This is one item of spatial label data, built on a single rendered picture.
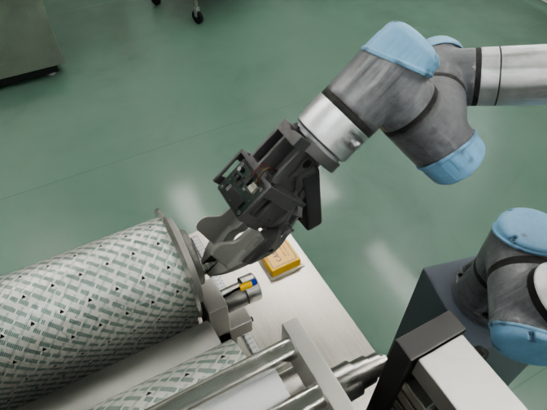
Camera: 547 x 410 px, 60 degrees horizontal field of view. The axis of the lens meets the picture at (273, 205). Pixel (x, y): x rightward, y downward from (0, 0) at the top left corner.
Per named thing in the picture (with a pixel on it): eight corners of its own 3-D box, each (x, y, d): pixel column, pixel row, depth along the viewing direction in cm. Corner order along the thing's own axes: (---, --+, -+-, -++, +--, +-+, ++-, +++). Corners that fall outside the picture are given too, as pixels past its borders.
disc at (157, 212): (207, 336, 61) (194, 275, 50) (203, 338, 61) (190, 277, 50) (168, 252, 70) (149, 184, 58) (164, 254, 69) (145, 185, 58)
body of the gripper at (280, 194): (207, 182, 55) (277, 106, 53) (251, 203, 62) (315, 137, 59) (235, 227, 51) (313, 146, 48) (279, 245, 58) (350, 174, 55)
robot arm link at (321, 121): (340, 111, 58) (381, 150, 54) (314, 139, 59) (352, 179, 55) (310, 82, 53) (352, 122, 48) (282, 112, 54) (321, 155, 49)
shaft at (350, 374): (392, 381, 43) (400, 368, 40) (337, 415, 41) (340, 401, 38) (371, 352, 44) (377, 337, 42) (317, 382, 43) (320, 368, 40)
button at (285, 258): (300, 265, 102) (301, 259, 100) (272, 278, 99) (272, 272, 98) (285, 242, 106) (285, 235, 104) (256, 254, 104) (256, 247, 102)
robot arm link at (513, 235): (537, 250, 92) (570, 203, 82) (546, 310, 83) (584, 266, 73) (473, 238, 94) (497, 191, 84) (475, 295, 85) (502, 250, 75)
